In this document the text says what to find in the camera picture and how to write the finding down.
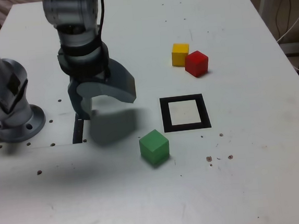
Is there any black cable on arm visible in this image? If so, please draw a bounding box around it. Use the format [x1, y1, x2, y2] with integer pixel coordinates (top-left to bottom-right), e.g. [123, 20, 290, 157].
[94, 0, 112, 79]

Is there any yellow cube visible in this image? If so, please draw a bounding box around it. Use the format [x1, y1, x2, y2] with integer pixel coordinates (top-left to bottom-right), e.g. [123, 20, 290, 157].
[170, 42, 192, 68]

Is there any thin black cable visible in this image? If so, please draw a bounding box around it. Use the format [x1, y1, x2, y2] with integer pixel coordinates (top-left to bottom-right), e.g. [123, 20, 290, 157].
[273, 0, 294, 41]

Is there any black tape square outline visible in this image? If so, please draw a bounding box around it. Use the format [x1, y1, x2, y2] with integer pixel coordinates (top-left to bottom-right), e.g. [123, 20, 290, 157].
[159, 93, 212, 133]

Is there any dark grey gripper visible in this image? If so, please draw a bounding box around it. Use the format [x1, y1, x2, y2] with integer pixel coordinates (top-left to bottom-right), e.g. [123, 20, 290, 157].
[65, 56, 139, 122]

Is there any red cube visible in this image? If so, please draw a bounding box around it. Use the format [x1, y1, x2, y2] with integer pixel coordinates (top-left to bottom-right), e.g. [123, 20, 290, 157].
[183, 49, 211, 79]

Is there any thin white cable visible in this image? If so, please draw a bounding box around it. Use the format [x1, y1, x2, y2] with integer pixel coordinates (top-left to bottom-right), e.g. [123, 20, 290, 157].
[272, 0, 299, 43]

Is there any black tape strip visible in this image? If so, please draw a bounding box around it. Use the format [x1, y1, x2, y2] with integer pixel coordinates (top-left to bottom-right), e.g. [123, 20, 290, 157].
[70, 112, 86, 144]

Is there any green cube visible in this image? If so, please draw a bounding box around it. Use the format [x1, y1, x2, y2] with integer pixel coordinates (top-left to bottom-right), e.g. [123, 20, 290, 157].
[138, 128, 171, 168]

